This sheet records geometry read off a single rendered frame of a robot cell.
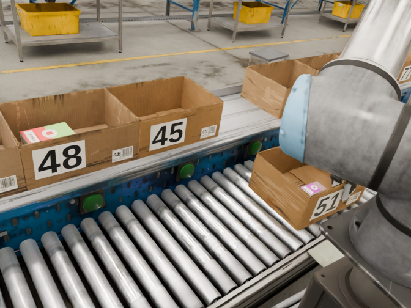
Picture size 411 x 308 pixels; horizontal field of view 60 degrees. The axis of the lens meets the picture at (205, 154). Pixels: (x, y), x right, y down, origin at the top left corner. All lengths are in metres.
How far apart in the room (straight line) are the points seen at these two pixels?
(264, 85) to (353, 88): 1.25
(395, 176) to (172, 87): 1.23
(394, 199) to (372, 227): 0.07
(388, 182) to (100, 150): 0.92
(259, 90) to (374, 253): 1.33
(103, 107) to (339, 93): 1.10
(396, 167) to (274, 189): 0.86
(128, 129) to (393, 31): 0.86
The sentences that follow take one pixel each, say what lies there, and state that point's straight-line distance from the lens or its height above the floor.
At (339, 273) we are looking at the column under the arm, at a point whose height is 1.08.
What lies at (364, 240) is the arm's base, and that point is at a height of 1.24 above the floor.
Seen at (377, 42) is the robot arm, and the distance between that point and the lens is 0.72.
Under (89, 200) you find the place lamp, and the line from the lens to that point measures 1.26.
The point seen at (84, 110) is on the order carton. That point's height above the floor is 0.96.
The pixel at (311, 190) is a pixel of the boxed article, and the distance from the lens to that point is 1.52.
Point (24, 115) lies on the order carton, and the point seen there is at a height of 0.99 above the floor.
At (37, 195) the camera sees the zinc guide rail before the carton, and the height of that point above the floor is 0.89.
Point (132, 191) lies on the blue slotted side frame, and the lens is 1.39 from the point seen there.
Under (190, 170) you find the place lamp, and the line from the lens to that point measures 1.43.
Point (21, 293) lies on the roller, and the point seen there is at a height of 0.75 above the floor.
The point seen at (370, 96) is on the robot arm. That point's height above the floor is 1.47.
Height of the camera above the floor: 1.66
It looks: 33 degrees down
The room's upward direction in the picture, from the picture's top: 9 degrees clockwise
